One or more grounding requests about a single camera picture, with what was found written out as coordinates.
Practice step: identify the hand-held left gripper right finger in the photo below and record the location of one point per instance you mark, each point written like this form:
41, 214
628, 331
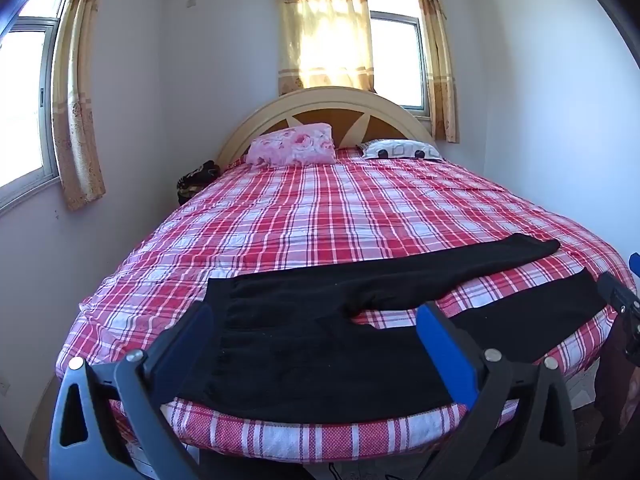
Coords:
442, 345

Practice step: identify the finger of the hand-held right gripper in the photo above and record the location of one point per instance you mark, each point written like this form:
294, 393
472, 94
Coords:
635, 264
622, 300

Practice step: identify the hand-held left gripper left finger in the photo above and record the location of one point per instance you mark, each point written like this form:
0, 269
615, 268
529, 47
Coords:
192, 332

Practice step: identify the black pants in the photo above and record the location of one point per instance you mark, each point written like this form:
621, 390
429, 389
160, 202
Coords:
300, 335

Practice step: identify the person's dark clothing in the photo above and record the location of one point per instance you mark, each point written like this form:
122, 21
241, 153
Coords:
617, 400

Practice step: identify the dark bag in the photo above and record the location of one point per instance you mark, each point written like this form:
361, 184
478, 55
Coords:
195, 182

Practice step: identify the bed with red plaid sheet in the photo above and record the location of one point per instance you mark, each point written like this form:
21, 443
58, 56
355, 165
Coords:
325, 210

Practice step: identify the white pillow with black dots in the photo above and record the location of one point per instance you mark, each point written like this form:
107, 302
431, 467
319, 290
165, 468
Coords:
400, 150

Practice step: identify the pink floral pillow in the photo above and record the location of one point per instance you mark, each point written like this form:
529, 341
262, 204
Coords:
290, 145

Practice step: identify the wide yellow patterned curtain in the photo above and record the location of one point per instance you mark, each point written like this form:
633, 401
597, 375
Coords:
77, 110

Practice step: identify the cream wooden headboard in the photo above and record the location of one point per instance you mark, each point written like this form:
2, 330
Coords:
325, 110

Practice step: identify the large side window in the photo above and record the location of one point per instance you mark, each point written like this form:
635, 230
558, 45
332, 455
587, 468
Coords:
25, 110

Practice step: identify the narrow yellow patterned curtain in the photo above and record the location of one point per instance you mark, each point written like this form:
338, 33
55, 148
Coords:
440, 60

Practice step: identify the window behind headboard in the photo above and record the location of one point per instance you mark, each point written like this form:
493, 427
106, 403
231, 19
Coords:
397, 60

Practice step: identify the sunlit yellow curtain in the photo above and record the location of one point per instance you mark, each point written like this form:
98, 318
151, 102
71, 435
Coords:
325, 25

